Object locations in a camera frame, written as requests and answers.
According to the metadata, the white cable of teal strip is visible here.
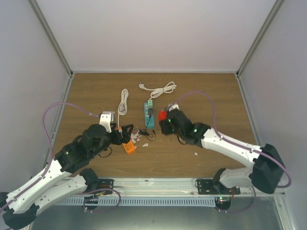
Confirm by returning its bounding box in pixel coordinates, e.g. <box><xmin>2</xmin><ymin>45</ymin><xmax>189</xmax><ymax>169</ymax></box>
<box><xmin>138</xmin><ymin>81</ymin><xmax>177</xmax><ymax>101</ymax></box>

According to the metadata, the white cable of orange strip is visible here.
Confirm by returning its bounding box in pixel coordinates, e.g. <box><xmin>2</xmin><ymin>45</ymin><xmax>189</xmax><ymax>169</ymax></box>
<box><xmin>117</xmin><ymin>89</ymin><xmax>130</xmax><ymax>127</ymax></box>

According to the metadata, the thin black charger cable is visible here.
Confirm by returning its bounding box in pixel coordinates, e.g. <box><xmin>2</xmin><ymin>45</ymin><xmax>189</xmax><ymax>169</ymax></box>
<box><xmin>138</xmin><ymin>115</ymin><xmax>157</xmax><ymax>141</ymax></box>

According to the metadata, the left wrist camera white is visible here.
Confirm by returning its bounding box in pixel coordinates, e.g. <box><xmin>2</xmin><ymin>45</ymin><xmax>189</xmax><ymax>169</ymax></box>
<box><xmin>99</xmin><ymin>111</ymin><xmax>115</xmax><ymax>133</ymax></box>

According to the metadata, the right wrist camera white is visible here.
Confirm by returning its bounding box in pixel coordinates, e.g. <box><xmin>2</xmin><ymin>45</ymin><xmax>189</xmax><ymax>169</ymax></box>
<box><xmin>166</xmin><ymin>103</ymin><xmax>180</xmax><ymax>112</ymax></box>

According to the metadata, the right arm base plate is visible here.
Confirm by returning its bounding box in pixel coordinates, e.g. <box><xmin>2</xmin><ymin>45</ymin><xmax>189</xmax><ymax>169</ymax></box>
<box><xmin>195</xmin><ymin>178</ymin><xmax>241</xmax><ymax>195</ymax></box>

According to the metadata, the orange power strip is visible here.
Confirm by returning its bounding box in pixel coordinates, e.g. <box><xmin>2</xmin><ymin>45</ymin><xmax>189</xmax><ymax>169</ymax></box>
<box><xmin>122</xmin><ymin>140</ymin><xmax>136</xmax><ymax>154</ymax></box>

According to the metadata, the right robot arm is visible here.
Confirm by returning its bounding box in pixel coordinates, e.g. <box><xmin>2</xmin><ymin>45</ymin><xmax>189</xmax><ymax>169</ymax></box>
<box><xmin>158</xmin><ymin>109</ymin><xmax>285</xmax><ymax>194</ymax></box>

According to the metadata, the grey slotted cable duct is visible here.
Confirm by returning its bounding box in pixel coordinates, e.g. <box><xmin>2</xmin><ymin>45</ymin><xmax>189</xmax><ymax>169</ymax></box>
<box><xmin>57</xmin><ymin>196</ymin><xmax>215</xmax><ymax>207</ymax></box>

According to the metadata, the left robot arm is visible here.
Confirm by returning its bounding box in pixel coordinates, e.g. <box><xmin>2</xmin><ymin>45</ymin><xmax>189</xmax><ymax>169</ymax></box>
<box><xmin>0</xmin><ymin>124</ymin><xmax>133</xmax><ymax>230</ymax></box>

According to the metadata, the right aluminium frame post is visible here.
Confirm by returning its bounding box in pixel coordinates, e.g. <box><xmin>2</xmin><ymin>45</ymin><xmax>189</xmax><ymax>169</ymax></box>
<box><xmin>235</xmin><ymin>0</ymin><xmax>285</xmax><ymax>78</ymax></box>

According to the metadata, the black charger adapter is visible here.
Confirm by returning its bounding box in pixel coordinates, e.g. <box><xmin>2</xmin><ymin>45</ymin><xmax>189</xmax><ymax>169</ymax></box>
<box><xmin>147</xmin><ymin>108</ymin><xmax>154</xmax><ymax>116</ymax></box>

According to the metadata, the aluminium front rail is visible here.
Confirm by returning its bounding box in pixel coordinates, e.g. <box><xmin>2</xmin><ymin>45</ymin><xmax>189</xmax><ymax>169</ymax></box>
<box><xmin>26</xmin><ymin>176</ymin><xmax>286</xmax><ymax>197</ymax></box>

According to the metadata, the teal power strip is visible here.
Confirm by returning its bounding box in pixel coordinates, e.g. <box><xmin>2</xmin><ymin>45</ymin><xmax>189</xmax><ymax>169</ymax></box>
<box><xmin>144</xmin><ymin>102</ymin><xmax>154</xmax><ymax>129</ymax></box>

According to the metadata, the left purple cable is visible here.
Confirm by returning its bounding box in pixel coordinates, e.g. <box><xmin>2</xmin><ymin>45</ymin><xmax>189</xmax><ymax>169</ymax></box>
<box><xmin>0</xmin><ymin>103</ymin><xmax>122</xmax><ymax>214</ymax></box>

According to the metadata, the left aluminium frame post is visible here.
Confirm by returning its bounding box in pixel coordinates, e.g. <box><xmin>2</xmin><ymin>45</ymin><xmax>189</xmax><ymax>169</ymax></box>
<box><xmin>28</xmin><ymin>0</ymin><xmax>73</xmax><ymax>78</ymax></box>

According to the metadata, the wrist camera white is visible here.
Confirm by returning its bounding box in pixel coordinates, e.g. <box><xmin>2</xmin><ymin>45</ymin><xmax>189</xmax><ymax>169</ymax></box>
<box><xmin>99</xmin><ymin>111</ymin><xmax>115</xmax><ymax>133</ymax></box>
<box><xmin>166</xmin><ymin>103</ymin><xmax>180</xmax><ymax>112</ymax></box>

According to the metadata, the red charger cube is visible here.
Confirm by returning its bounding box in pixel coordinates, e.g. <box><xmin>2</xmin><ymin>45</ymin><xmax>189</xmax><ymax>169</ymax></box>
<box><xmin>158</xmin><ymin>110</ymin><xmax>167</xmax><ymax>122</ymax></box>

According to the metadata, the aluminium frame post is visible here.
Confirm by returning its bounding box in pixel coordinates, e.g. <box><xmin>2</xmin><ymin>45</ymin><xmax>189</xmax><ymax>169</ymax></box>
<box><xmin>28</xmin><ymin>0</ymin><xmax>73</xmax><ymax>78</ymax></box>
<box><xmin>235</xmin><ymin>0</ymin><xmax>285</xmax><ymax>78</ymax></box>

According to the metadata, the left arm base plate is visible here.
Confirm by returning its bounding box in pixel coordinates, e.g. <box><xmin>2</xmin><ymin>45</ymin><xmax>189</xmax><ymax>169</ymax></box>
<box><xmin>83</xmin><ymin>179</ymin><xmax>114</xmax><ymax>196</ymax></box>

